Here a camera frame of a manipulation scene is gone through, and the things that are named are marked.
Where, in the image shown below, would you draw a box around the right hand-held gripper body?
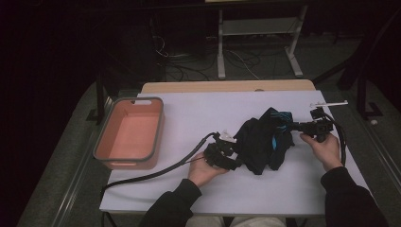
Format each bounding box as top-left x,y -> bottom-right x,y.
306,100 -> 349,143

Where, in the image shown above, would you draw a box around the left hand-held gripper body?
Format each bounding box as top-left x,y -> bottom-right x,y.
204,131 -> 237,168

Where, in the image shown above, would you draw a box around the black shorts with blue trim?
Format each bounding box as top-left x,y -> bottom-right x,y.
233,107 -> 296,176

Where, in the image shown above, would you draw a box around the pink basket with grey rim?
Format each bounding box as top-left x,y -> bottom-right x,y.
93,96 -> 165,171

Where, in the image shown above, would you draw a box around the person's left hand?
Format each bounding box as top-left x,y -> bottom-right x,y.
187,151 -> 229,188

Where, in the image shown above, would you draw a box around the person's right hand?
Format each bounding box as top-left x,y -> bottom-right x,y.
299,132 -> 344,173

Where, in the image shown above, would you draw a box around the person's right leg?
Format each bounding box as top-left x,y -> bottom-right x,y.
230,216 -> 287,227

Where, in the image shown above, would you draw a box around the person's leg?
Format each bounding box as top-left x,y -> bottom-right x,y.
230,216 -> 287,227
185,216 -> 226,227

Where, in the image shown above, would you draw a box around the person's left leg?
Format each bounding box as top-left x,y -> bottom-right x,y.
185,216 -> 226,227

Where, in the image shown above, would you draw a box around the wooden table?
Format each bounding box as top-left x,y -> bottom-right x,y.
140,79 -> 316,95

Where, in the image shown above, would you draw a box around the white metal stand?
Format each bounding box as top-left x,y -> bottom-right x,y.
217,4 -> 308,79

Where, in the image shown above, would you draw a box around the right hand-held gripper black cable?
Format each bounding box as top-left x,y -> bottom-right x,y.
323,112 -> 348,167

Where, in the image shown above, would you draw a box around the metal floor rail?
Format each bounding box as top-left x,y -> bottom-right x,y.
357,117 -> 401,190
50,96 -> 110,227

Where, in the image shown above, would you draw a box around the tangle of floor cables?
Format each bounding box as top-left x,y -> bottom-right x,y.
150,34 -> 301,82

